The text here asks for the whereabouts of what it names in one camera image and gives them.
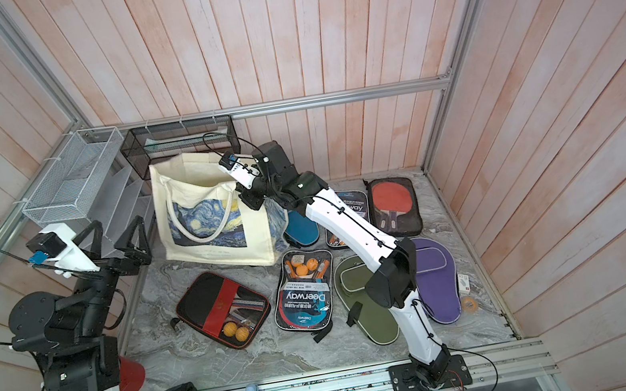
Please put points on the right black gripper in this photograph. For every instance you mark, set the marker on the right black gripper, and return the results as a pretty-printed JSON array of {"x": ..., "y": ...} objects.
[{"x": 249, "y": 198}]

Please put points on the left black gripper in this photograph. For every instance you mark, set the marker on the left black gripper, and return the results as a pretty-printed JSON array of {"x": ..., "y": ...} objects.
[{"x": 138, "y": 257}]

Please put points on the teal paddle cover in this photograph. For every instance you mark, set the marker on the teal paddle cover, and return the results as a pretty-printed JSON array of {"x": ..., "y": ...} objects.
[{"x": 301, "y": 231}]

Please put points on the Deerway paddle set clear case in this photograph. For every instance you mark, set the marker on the Deerway paddle set clear case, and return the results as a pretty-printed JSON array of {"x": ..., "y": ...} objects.
[{"x": 356, "y": 200}]

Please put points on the cream canvas tote bag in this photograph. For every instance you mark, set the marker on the cream canvas tote bag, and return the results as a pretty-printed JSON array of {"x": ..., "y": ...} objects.
[{"x": 201, "y": 218}]

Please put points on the red paddle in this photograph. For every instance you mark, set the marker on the red paddle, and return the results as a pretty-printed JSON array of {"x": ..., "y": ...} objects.
[{"x": 394, "y": 206}]

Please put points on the black red paddle set case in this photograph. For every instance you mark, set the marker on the black red paddle set case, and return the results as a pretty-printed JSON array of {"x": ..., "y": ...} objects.
[{"x": 223, "y": 310}]

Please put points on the green paddle cover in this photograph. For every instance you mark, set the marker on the green paddle cover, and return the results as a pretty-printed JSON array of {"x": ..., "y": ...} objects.
[{"x": 375, "y": 321}]

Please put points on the purple paddle cover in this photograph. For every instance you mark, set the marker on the purple paddle cover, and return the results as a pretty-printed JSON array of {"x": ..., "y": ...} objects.
[{"x": 437, "y": 281}]

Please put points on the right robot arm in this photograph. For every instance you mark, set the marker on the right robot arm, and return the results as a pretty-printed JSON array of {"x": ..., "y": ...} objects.
[{"x": 392, "y": 261}]

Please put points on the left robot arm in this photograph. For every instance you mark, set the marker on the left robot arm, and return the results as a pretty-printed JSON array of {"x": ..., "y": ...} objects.
[{"x": 68, "y": 336}]

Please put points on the red round object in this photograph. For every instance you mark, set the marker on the red round object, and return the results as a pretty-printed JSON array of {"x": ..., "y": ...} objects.
[{"x": 132, "y": 375}]

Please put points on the small white card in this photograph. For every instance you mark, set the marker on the small white card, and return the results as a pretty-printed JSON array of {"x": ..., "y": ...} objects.
[{"x": 463, "y": 284}]

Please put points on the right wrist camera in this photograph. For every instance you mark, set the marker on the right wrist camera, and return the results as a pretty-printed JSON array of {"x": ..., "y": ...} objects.
[{"x": 244, "y": 174}]

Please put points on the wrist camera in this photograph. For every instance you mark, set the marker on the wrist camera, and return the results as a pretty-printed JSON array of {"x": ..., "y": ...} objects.
[
  {"x": 54, "y": 247},
  {"x": 244, "y": 174}
]

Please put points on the white wire mesh shelf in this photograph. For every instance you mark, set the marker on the white wire mesh shelf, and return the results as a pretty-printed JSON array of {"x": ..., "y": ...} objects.
[{"x": 87, "y": 181}]

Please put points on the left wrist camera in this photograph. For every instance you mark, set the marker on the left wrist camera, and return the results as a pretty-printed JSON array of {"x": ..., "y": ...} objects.
[{"x": 54, "y": 247}]

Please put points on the black mesh wall basket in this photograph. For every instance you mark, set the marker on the black mesh wall basket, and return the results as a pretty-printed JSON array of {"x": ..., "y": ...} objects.
[{"x": 149, "y": 145}]

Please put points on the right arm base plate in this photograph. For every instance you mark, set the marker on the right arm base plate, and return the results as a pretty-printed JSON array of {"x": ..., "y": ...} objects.
[{"x": 408, "y": 377}]

